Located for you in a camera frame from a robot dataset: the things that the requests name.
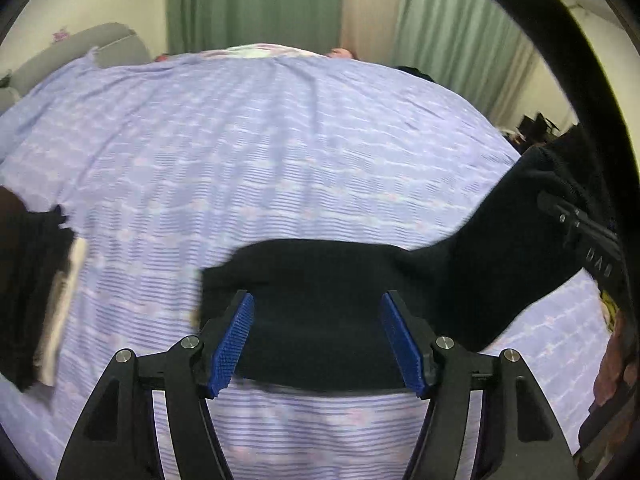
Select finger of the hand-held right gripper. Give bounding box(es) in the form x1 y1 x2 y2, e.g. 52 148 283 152
537 191 627 291

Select black pants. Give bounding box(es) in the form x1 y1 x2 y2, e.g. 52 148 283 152
192 124 626 394

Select green curtain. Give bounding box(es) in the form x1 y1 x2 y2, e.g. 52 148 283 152
165 0 347 57
394 0 547 122

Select black clutter pile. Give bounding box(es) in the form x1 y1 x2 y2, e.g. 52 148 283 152
500 110 582 157

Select purple striped bed sheet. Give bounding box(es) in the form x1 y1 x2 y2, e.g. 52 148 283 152
0 44 617 480

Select dark cloth with white label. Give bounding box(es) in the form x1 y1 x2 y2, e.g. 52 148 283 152
0 185 90 392

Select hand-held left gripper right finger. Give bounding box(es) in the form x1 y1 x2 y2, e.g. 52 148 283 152
380 290 581 480

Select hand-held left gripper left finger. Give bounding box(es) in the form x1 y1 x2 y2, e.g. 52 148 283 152
56 290 256 480

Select white floral pillow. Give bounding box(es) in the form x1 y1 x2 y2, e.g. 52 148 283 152
220 44 312 60

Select reddish brown cloth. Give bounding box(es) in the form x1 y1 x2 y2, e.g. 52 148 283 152
575 305 640 466

